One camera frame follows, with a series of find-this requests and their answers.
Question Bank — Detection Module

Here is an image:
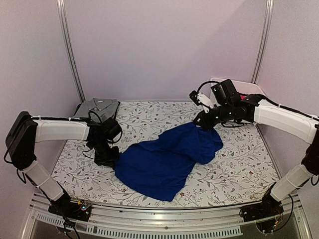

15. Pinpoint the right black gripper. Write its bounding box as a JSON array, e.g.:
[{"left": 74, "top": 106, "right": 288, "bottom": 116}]
[{"left": 194, "top": 102, "right": 234, "bottom": 131}]

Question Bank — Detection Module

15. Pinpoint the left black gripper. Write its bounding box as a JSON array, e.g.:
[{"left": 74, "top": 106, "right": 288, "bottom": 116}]
[{"left": 90, "top": 139, "right": 119, "bottom": 167}]

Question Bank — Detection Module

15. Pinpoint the blue t-shirt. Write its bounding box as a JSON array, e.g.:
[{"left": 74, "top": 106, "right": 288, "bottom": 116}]
[{"left": 115, "top": 122, "right": 223, "bottom": 202}]

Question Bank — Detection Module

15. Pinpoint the grey shirt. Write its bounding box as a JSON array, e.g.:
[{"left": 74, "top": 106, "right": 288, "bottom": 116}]
[{"left": 73, "top": 98, "right": 120, "bottom": 122}]

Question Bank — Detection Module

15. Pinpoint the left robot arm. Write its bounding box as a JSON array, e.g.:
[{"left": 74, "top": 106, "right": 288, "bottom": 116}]
[{"left": 4, "top": 112, "right": 123, "bottom": 216}]

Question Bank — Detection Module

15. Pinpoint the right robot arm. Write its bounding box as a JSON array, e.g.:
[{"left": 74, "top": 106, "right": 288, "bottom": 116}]
[{"left": 189, "top": 91, "right": 319, "bottom": 217}]

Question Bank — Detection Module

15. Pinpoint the white plastic laundry bin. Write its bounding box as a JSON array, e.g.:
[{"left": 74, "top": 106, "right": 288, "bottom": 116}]
[{"left": 210, "top": 77, "right": 265, "bottom": 101}]

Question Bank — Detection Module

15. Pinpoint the floral tablecloth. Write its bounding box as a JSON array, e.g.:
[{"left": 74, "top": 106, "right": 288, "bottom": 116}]
[{"left": 52, "top": 102, "right": 278, "bottom": 208}]

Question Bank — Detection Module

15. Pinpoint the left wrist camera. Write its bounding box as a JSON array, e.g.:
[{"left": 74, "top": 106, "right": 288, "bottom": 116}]
[{"left": 101, "top": 118, "right": 122, "bottom": 140}]

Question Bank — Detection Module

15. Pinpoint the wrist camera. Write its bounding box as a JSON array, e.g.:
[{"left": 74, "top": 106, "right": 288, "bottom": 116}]
[
  {"left": 189, "top": 79, "right": 240, "bottom": 112},
  {"left": 101, "top": 118, "right": 122, "bottom": 140}
]

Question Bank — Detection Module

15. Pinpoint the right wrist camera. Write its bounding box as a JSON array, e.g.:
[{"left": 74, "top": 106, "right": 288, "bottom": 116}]
[{"left": 189, "top": 79, "right": 240, "bottom": 112}]

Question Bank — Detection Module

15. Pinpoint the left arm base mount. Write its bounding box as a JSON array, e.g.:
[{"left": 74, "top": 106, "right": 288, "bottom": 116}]
[{"left": 48, "top": 197, "right": 92, "bottom": 222}]

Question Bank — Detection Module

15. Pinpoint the front aluminium rail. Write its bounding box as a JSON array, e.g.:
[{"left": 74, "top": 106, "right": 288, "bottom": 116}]
[{"left": 21, "top": 192, "right": 312, "bottom": 239}]

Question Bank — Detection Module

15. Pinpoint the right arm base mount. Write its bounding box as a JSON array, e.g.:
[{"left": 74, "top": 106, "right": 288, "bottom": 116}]
[{"left": 239, "top": 202, "right": 284, "bottom": 234}]

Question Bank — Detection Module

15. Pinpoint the right aluminium frame post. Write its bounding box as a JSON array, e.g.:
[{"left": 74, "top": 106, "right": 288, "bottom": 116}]
[{"left": 251, "top": 0, "right": 274, "bottom": 84}]

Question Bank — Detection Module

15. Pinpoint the aluminium frame post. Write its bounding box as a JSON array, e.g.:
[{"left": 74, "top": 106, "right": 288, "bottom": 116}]
[
  {"left": 251, "top": 0, "right": 274, "bottom": 84},
  {"left": 56, "top": 0, "right": 86, "bottom": 102}
]

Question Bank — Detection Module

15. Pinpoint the left aluminium frame post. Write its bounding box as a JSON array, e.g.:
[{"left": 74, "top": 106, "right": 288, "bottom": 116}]
[{"left": 56, "top": 0, "right": 86, "bottom": 102}]

